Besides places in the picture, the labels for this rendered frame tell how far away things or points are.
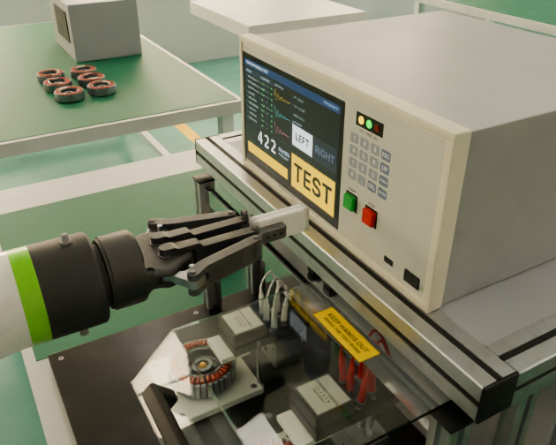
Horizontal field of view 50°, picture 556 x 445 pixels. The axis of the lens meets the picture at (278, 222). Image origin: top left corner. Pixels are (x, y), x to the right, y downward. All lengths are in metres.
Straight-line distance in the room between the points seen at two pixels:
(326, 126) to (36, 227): 1.04
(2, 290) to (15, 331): 0.04
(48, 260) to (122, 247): 0.07
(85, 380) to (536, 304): 0.74
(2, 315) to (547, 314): 0.54
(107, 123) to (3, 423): 1.06
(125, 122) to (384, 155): 1.67
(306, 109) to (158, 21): 4.86
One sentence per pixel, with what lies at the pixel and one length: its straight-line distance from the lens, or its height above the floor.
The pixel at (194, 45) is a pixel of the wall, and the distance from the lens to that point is 5.75.
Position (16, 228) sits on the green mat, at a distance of 1.64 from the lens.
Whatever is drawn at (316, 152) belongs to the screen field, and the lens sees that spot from 0.76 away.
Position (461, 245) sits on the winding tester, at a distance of 0.64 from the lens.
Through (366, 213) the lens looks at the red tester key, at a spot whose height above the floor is 1.19.
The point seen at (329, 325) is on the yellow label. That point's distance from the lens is 0.71.
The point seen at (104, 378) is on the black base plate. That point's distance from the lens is 1.10.
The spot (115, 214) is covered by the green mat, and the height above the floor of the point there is 0.75.
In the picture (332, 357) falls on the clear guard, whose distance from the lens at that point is 0.67.
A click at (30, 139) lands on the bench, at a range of 2.19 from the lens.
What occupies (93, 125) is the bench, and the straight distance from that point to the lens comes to 2.23.
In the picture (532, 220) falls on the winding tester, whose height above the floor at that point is 1.19.
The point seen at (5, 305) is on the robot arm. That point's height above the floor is 1.20.
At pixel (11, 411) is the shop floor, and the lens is 2.22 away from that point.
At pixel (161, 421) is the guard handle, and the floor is 1.06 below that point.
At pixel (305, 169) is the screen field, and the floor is 1.18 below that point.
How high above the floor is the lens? 1.52
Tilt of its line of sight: 30 degrees down
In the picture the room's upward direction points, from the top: straight up
